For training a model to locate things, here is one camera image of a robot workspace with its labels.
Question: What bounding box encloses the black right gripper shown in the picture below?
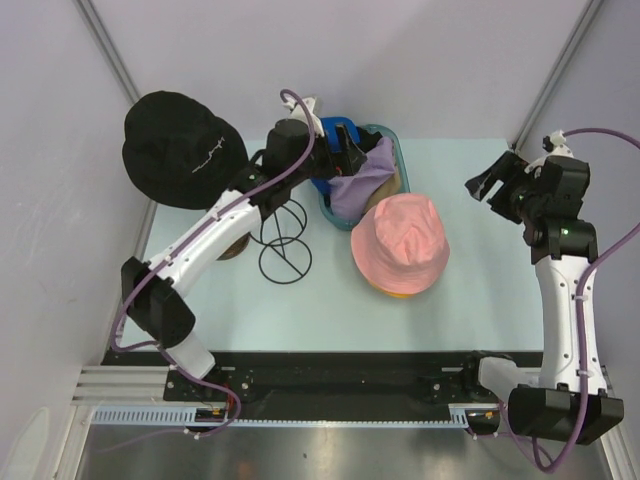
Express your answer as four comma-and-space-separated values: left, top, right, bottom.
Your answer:
464, 151, 545, 225

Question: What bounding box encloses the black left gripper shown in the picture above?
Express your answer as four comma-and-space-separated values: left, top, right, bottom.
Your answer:
286, 123, 365, 188

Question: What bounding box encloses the purple bucket hat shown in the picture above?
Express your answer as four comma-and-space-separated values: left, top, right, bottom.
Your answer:
329, 136, 399, 221

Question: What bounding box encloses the pink bucket hat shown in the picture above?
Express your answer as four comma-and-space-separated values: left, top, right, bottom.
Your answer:
350, 193, 450, 294

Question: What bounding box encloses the yellow bucket hat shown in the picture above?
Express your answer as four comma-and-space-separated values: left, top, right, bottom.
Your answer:
368, 282, 416, 299

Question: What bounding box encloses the black bucket hat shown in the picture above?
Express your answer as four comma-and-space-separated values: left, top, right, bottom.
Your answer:
122, 91, 249, 210

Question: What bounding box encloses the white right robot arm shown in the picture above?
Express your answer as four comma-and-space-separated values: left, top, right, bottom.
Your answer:
461, 147, 624, 445

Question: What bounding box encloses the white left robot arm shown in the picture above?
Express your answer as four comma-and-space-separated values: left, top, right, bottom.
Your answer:
121, 117, 366, 400

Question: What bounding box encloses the blue cap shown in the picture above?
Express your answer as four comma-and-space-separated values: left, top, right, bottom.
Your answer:
310, 117, 360, 196

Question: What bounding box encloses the beige hat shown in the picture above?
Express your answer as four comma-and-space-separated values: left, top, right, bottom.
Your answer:
363, 170, 402, 214

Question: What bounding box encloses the teal plastic basket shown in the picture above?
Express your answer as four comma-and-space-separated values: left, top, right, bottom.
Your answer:
319, 124, 410, 231

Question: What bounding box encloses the brown round stand base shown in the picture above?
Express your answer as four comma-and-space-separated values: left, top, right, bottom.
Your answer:
218, 235, 250, 261

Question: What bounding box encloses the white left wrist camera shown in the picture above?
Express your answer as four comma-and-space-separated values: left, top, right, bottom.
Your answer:
283, 94, 322, 124

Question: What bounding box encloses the black wire hat stand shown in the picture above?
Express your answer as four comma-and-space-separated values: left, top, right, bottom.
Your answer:
249, 199, 313, 286

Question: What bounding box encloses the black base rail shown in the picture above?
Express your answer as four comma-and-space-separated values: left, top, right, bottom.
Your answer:
99, 349, 546, 426

